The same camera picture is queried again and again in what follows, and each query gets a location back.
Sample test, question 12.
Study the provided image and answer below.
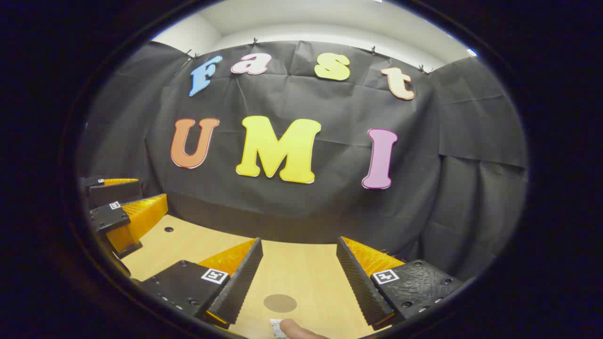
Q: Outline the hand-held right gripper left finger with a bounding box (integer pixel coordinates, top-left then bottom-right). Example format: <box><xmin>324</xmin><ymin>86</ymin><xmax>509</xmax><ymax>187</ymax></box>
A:
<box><xmin>137</xmin><ymin>237</ymin><xmax>264</xmax><ymax>330</ymax></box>

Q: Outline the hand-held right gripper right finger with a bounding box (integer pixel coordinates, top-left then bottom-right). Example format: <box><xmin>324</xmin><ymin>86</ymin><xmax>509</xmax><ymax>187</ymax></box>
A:
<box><xmin>335</xmin><ymin>236</ymin><xmax>464</xmax><ymax>331</ymax></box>

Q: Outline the round brown coaster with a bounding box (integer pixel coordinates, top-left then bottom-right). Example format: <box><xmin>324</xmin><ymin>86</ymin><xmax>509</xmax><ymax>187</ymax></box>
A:
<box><xmin>263</xmin><ymin>294</ymin><xmax>298</xmax><ymax>313</ymax></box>

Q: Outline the wooden desktop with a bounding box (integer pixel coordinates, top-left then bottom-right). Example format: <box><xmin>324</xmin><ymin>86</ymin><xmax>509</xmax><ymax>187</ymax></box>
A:
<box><xmin>120</xmin><ymin>214</ymin><xmax>391</xmax><ymax>339</ymax></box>

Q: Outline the black backdrop cloth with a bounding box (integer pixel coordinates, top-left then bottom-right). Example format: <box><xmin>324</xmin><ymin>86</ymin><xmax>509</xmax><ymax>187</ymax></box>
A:
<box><xmin>78</xmin><ymin>40</ymin><xmax>528</xmax><ymax>283</ymax></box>

